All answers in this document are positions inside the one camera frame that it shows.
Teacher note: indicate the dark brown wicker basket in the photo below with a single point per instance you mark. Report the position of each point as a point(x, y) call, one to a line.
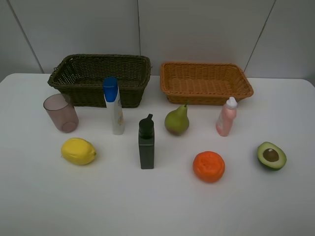
point(80, 76)

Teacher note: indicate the orange wicker basket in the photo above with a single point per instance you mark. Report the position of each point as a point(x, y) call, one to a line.
point(203, 83)

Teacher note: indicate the translucent purple plastic cup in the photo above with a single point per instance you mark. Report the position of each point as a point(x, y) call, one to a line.
point(62, 112)

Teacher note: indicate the pink bottle white cap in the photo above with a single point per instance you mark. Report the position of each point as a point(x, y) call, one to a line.
point(227, 115)

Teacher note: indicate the black square bottle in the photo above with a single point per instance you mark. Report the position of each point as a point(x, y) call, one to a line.
point(146, 142)

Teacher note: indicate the halved avocado with pit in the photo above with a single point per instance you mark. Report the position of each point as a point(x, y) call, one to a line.
point(271, 156)

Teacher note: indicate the orange tangerine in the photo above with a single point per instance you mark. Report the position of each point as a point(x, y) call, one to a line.
point(208, 166)

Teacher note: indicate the white bottle blue cap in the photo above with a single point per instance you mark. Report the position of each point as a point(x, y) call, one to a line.
point(113, 104)

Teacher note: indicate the green pear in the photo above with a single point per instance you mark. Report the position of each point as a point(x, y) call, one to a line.
point(177, 121)

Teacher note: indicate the yellow lemon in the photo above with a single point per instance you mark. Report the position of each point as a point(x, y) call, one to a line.
point(78, 151)

